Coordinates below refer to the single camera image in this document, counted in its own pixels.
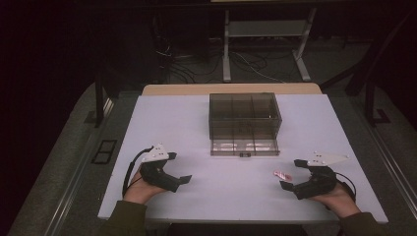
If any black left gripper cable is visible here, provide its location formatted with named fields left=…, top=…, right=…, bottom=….
left=121, top=146, right=155, bottom=200

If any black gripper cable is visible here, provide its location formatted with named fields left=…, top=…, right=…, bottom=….
left=121, top=146, right=155, bottom=200
left=333, top=171, right=358, bottom=203

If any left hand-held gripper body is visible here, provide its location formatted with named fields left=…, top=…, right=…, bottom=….
left=140, top=143, right=181, bottom=194

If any small pink packet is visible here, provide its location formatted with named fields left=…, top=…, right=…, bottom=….
left=272, top=169, right=294, bottom=182

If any wooden table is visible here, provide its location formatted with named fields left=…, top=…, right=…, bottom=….
left=141, top=82, right=325, bottom=96

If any person's right hand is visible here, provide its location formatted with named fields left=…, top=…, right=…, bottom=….
left=307, top=181, right=362, bottom=219

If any person's left hand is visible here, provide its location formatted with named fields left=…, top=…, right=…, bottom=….
left=123, top=170, right=167, bottom=206

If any grey metal stand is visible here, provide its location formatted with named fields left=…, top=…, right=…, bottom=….
left=221, top=7, right=318, bottom=84

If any tangle of floor cables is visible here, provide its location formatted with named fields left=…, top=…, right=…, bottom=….
left=152, top=38, right=289, bottom=85

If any black metal frame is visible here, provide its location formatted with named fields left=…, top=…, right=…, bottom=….
left=83, top=70, right=122, bottom=129
left=319, top=9, right=417, bottom=128

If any white table board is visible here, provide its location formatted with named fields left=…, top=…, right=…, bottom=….
left=96, top=93, right=389, bottom=225

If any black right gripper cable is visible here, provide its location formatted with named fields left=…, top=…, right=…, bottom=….
left=333, top=171, right=358, bottom=203

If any smoky transparent drawer box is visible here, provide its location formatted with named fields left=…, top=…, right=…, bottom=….
left=208, top=91, right=283, bottom=143

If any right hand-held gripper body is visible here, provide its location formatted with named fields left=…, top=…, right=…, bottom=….
left=293, top=150, right=350, bottom=201

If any metal floor rail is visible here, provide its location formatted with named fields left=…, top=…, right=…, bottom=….
left=42, top=97, right=116, bottom=236
left=358, top=107, right=417, bottom=212

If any black floor socket cover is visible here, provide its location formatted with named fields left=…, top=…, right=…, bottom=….
left=90, top=139, right=119, bottom=165

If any transparent divided drawer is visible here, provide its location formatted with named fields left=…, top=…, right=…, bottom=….
left=209, top=138, right=281, bottom=158

